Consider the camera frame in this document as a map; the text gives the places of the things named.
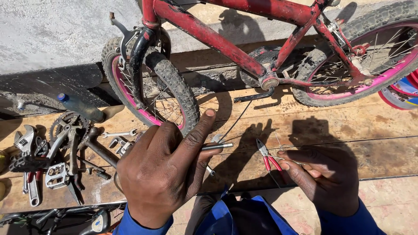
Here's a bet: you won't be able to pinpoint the black bicycle fork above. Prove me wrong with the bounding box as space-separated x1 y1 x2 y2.
129 26 172 110

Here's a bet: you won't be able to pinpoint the large grey pipe wrench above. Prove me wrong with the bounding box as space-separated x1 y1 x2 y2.
13 124 39 158

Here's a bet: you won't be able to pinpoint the thin black cable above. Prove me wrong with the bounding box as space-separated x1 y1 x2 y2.
217 100 253 144

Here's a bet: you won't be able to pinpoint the red bicycle frame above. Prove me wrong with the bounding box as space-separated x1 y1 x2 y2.
140 0 376 91

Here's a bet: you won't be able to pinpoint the silver combination spanner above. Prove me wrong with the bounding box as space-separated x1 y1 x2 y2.
101 129 138 138

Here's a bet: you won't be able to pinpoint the silver adjustable spanner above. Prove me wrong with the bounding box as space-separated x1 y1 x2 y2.
108 136 134 157

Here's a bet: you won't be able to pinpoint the rear brake caliper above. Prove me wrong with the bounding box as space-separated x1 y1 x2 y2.
327 18 372 58

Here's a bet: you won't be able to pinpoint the person's left hand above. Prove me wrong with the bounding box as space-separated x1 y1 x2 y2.
116 109 223 229

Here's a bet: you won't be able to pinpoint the person's right hand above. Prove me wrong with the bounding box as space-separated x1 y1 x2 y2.
277 147 360 217

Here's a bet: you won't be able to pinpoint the silver bicycle pedal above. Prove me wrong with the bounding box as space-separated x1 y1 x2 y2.
45 162 71 190

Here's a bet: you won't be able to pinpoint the wheel with pink rim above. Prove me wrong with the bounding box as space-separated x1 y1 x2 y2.
292 0 418 107
101 36 200 136

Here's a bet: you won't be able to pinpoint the silver cable housing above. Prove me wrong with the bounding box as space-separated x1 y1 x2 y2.
201 142 234 151

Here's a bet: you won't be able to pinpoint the red-handled pliers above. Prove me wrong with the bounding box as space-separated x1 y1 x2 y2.
256 138 288 189

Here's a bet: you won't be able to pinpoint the long dark bolt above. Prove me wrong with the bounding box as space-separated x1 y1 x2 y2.
76 156 112 181

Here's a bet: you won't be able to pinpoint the thin steel brake wire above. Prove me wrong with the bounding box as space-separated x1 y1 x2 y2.
261 98 306 165

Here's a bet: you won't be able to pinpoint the crankset with chainring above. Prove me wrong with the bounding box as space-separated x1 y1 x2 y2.
48 111 91 177

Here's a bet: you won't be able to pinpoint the person's blue work clothing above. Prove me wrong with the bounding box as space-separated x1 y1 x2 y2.
194 187 298 235

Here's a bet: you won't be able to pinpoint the plastic bottle with blue cap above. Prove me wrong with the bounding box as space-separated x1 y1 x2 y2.
57 93 107 124

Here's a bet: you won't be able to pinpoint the dark pliers with red handles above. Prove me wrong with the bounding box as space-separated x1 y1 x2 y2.
27 136 50 182

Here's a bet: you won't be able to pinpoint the black bicycle pedal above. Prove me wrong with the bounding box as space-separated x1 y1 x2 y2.
9 155 50 173

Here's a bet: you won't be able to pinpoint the silver front brake caliper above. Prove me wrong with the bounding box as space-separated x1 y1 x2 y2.
109 12 146 71

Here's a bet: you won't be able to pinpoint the colourful small wheel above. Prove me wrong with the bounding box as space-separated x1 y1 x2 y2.
378 68 418 111

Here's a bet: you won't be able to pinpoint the hammer with metal handle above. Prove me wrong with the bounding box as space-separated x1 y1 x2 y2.
78 127 121 168

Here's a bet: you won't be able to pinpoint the small silver open spanner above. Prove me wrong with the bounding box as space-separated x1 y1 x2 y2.
206 133 226 177

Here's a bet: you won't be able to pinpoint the black bicycle parts heap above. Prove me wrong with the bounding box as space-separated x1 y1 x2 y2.
0 202 127 235

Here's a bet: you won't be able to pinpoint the rear wheel with pink rim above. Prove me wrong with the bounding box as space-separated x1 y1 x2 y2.
292 0 418 107

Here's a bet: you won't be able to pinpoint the front wheel with pink rim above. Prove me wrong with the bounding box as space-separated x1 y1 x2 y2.
101 36 200 136

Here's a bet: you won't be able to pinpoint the black chain guard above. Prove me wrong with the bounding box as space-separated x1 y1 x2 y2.
239 46 315 87

